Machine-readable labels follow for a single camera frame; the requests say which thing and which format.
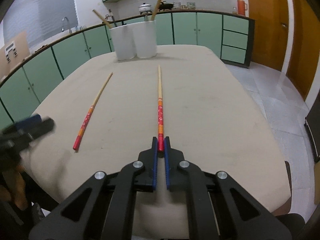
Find orange thermos flask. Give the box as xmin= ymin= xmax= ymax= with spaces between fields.
xmin=237 ymin=0 xmax=247 ymax=16

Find wooden door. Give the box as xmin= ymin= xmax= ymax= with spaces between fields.
xmin=286 ymin=0 xmax=319 ymax=99
xmin=248 ymin=0 xmax=289 ymax=71

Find black framed board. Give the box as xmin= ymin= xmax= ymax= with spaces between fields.
xmin=304 ymin=94 xmax=320 ymax=163

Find white cooking pot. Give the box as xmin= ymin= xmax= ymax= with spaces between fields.
xmin=138 ymin=3 xmax=152 ymax=15

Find person's left hand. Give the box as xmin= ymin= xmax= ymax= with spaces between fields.
xmin=1 ymin=165 xmax=28 ymax=210

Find black wok pan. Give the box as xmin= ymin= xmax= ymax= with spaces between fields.
xmin=159 ymin=2 xmax=174 ymax=11

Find red-ended chopstick two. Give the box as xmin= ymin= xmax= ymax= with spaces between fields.
xmin=158 ymin=66 xmax=164 ymax=152

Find wooden chopstick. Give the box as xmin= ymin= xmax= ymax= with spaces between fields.
xmin=92 ymin=9 xmax=113 ymax=29
xmin=151 ymin=0 xmax=162 ymax=21

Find black metal spoon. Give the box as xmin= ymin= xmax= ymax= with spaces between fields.
xmin=108 ymin=9 xmax=117 ymax=27

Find red-ended chopstick one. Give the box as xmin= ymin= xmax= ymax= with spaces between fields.
xmin=73 ymin=72 xmax=113 ymax=152

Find green lower kitchen cabinets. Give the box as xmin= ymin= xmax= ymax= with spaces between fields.
xmin=1 ymin=11 xmax=255 ymax=127

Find chrome sink faucet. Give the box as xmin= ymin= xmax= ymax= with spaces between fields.
xmin=61 ymin=16 xmax=72 ymax=34

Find window blind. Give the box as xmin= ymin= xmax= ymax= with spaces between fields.
xmin=3 ymin=0 xmax=78 ymax=47

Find cardboard sheet with packaging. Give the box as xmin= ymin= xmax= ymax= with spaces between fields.
xmin=0 ymin=31 xmax=30 ymax=81

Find white double utensil holder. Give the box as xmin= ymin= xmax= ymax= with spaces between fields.
xmin=110 ymin=21 xmax=157 ymax=61

